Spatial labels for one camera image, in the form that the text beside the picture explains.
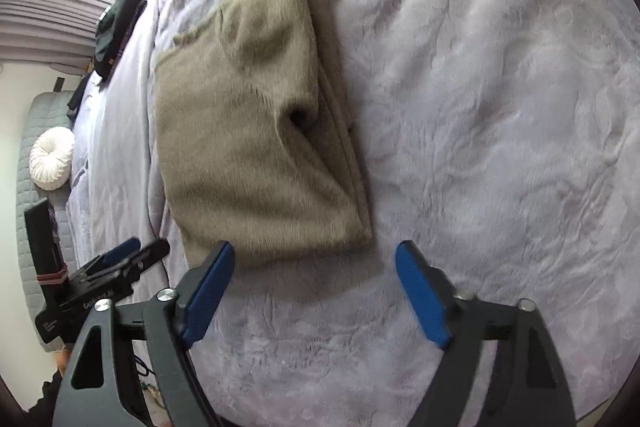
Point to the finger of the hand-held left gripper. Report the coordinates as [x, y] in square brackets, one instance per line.
[122, 248]
[150, 252]

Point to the grey quilted sofa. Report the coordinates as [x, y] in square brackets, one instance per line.
[42, 112]

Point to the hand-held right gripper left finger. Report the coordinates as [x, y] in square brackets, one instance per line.
[207, 294]

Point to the pleated window blind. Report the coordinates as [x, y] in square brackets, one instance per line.
[45, 17]

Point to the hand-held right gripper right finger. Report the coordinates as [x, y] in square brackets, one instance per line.
[422, 294]

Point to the dark green garment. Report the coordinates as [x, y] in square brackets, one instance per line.
[117, 22]

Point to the tan knit sweater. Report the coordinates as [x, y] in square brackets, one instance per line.
[240, 132]

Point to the lilac embossed blanket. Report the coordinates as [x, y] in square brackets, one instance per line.
[500, 107]

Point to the white round pillow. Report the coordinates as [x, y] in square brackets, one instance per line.
[50, 159]

